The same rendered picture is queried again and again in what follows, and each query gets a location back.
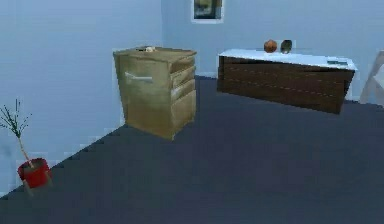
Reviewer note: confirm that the small pale object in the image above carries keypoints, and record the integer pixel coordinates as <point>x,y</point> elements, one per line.
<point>150,49</point>

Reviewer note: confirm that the houseplant in red pot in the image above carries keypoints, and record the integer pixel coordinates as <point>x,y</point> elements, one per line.
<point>33,173</point>

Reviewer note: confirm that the white framed dark picture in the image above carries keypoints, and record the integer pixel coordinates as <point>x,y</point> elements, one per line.
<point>207,9</point>

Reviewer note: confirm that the orange ball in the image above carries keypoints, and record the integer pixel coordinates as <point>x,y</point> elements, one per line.
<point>270,46</point>

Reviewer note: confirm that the flat grey book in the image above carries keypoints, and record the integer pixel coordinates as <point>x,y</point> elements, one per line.
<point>337,61</point>

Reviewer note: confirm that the dark brown white-topped sideboard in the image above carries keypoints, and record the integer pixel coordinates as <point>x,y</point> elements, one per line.
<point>283,85</point>

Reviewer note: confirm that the tan wooden chest of drawers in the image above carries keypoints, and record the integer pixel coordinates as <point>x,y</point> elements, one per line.
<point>150,96</point>

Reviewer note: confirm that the dark olive round object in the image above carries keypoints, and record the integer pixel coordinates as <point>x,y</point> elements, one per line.
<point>286,46</point>

